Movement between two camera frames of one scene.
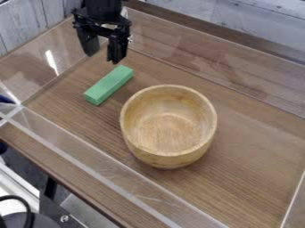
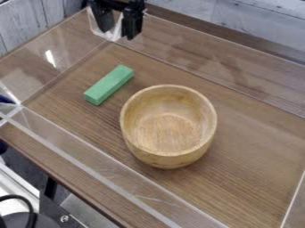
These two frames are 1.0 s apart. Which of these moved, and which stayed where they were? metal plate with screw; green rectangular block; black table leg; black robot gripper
Moved: black robot gripper
Stayed: black table leg; green rectangular block; metal plate with screw
